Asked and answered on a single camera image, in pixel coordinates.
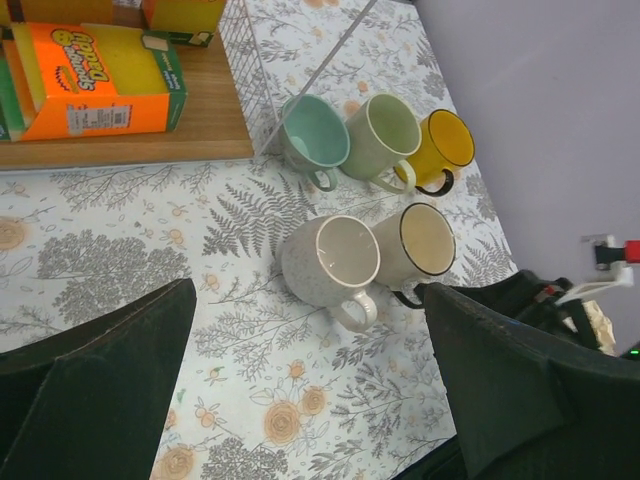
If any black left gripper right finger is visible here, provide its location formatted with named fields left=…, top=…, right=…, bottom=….
left=424, top=283, right=639, bottom=479

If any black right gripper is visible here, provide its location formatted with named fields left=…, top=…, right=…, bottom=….
left=454, top=270, right=600, bottom=350

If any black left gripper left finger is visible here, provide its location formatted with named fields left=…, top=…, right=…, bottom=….
left=1, top=279, right=197, bottom=479

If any cream mug black rim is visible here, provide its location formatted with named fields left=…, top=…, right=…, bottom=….
left=372, top=203, right=456, bottom=309

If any yellow black mug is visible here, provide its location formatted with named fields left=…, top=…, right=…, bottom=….
left=407, top=109, right=475, bottom=197

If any white mug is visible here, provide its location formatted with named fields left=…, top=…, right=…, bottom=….
left=281, top=215, right=381, bottom=333

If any sage green mug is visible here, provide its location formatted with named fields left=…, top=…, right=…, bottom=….
left=340, top=93, right=422, bottom=194

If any teal green mug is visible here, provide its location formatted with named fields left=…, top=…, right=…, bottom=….
left=278, top=94, right=351, bottom=192

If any floral tablecloth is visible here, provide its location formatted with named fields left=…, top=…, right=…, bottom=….
left=1, top=1, right=516, bottom=479

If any orange sponge pack front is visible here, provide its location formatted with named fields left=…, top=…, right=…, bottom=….
left=1, top=22, right=188, bottom=142

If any yellow sponge pack rear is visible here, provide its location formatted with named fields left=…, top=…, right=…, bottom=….
left=141, top=0, right=227, bottom=47

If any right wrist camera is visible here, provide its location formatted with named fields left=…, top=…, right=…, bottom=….
left=557, top=234, right=639, bottom=305

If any white wire wooden shelf rack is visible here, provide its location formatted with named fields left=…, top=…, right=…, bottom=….
left=0, top=0, right=381, bottom=172

